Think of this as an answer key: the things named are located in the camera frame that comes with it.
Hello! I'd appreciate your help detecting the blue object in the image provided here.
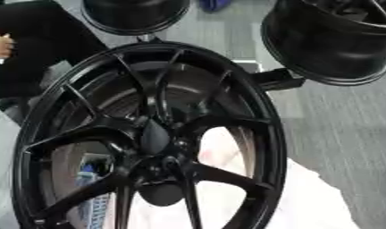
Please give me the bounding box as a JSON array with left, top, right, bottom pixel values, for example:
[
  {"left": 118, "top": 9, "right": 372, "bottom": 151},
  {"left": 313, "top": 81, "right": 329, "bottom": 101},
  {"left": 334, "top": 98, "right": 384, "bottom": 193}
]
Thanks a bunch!
[{"left": 197, "top": 0, "right": 234, "bottom": 13}]

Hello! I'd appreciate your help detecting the person's hand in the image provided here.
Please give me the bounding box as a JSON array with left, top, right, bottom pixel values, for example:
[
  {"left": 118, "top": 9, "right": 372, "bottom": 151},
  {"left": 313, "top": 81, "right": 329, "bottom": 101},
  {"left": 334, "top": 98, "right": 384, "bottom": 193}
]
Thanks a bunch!
[{"left": 0, "top": 33, "right": 17, "bottom": 60}]

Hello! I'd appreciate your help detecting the black stand bracket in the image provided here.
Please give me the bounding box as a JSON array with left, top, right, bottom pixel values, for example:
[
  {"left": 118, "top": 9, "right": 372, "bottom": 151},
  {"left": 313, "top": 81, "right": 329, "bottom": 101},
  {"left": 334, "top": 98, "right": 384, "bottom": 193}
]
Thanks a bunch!
[{"left": 250, "top": 67, "right": 307, "bottom": 92}]

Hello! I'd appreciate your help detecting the person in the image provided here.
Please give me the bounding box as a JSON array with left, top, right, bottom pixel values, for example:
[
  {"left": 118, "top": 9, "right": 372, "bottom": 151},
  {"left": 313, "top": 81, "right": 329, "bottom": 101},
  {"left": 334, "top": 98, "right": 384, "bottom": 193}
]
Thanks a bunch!
[{"left": 0, "top": 0, "right": 111, "bottom": 101}]

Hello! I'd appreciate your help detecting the black spoked wheel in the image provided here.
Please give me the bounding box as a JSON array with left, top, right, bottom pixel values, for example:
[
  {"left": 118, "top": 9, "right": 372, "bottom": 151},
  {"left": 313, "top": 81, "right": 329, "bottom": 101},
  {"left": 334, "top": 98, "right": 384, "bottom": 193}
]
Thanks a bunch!
[{"left": 10, "top": 40, "right": 290, "bottom": 229}]

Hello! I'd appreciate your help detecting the black wheel rim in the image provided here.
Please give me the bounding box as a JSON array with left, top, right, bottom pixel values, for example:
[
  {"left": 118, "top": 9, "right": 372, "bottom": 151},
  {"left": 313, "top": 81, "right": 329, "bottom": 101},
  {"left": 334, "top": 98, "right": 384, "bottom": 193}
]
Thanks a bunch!
[
  {"left": 260, "top": 0, "right": 386, "bottom": 87},
  {"left": 79, "top": 0, "right": 193, "bottom": 37}
]

